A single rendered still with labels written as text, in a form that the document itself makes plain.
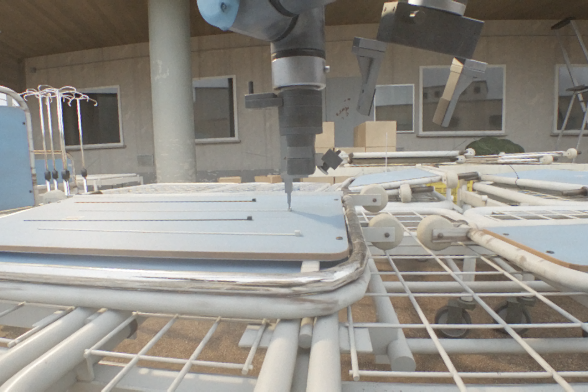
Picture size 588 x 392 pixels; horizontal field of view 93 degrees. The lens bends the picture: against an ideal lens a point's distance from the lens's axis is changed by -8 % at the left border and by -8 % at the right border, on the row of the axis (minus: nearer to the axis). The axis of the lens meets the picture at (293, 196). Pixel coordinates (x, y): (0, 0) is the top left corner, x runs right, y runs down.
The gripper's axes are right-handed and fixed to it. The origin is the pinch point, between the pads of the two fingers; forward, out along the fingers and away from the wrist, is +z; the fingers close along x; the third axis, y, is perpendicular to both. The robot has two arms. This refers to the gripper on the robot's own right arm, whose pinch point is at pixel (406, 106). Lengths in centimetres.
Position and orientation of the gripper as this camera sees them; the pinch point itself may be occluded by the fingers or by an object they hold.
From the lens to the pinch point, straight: 50.9
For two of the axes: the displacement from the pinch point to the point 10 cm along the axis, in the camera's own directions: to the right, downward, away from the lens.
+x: 9.8, 0.7, 1.7
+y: 1.1, 5.1, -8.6
